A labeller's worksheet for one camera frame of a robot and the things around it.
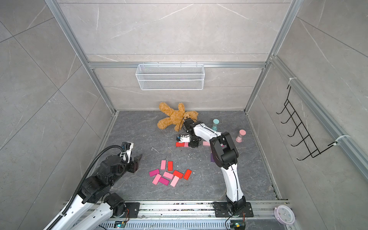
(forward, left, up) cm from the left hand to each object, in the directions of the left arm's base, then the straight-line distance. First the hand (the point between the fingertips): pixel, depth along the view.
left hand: (137, 152), depth 73 cm
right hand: (+18, -33, -20) cm, 42 cm away
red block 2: (0, -15, -19) cm, 24 cm away
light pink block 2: (+1, -11, -19) cm, 22 cm away
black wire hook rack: (-3, -80, +12) cm, 81 cm away
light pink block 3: (-8, -7, -19) cm, 22 cm away
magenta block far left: (-4, -5, -19) cm, 20 cm away
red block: (+15, -21, -19) cm, 32 cm away
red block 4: (-5, -26, -20) cm, 33 cm away
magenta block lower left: (-9, -12, -20) cm, 25 cm away
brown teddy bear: (+35, -18, -14) cm, 42 cm away
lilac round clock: (-28, -74, -18) cm, 81 cm away
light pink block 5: (-9, -18, -20) cm, 29 cm away
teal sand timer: (+28, -47, -11) cm, 56 cm away
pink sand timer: (+19, -64, -12) cm, 68 cm away
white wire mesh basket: (+54, -16, +10) cm, 57 cm away
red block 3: (-5, -20, -20) cm, 29 cm away
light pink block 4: (-6, -14, -19) cm, 25 cm away
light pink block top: (+15, -40, -19) cm, 46 cm away
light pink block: (+15, -26, -19) cm, 35 cm away
